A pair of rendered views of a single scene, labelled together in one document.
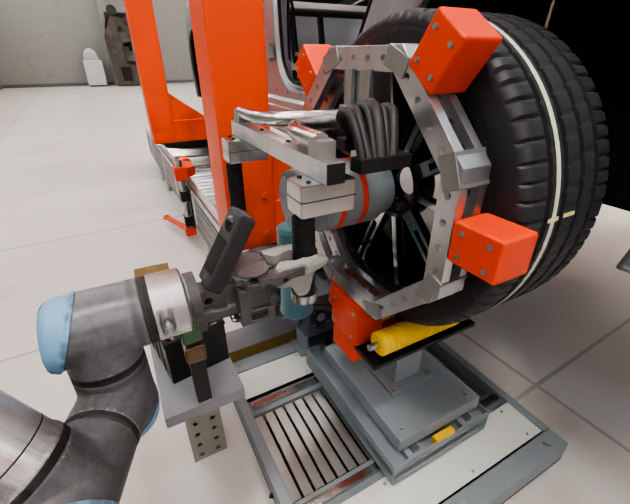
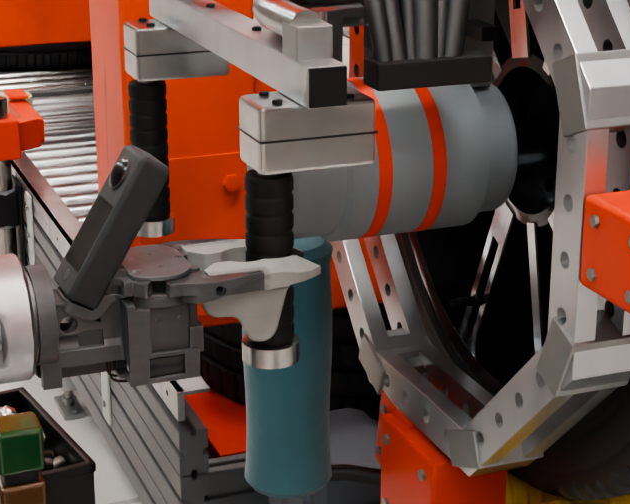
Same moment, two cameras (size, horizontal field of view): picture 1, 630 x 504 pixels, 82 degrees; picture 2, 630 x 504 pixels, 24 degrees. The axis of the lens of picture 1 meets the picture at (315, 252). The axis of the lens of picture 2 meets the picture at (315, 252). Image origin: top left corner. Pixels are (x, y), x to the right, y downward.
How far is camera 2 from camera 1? 0.54 m
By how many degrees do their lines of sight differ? 12
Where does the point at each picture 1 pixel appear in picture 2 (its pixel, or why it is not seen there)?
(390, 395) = not seen: outside the picture
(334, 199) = (330, 139)
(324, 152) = (309, 47)
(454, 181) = (577, 112)
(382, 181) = (481, 127)
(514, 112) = not seen: outside the picture
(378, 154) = (417, 54)
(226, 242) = (112, 207)
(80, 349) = not seen: outside the picture
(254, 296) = (158, 324)
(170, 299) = (1, 299)
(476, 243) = (617, 237)
